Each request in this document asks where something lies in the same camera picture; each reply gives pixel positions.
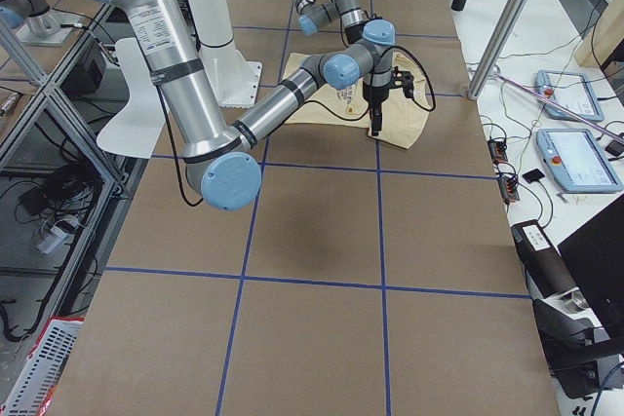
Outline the far blue teach pendant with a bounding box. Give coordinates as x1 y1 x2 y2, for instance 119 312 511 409
534 69 605 123

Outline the white chair seat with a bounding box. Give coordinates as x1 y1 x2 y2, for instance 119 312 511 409
97 38 165 159

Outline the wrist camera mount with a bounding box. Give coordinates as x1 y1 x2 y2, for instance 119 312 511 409
389 67 414 99

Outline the cream long-sleeve printed shirt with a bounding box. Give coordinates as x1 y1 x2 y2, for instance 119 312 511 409
286 52 429 149

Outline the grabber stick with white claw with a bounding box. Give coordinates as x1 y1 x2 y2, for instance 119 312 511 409
491 64 624 142

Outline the aluminium frame post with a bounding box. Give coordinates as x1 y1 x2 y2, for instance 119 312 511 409
467 0 527 100

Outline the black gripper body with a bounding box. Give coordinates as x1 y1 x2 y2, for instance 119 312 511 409
362 69 392 136

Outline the black computer monitor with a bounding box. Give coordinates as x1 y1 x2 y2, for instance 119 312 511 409
558 197 623 337

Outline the near blue teach pendant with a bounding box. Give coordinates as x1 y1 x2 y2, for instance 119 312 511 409
535 129 623 194

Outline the white plastic basket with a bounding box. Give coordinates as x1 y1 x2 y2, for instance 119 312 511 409
1 317 84 415

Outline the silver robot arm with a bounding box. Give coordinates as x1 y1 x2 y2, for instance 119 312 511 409
292 0 368 45
97 0 395 210

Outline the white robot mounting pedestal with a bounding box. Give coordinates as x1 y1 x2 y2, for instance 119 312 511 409
188 0 262 108

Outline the blue teach pendant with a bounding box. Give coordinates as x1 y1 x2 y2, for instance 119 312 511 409
534 69 605 123
535 129 623 194

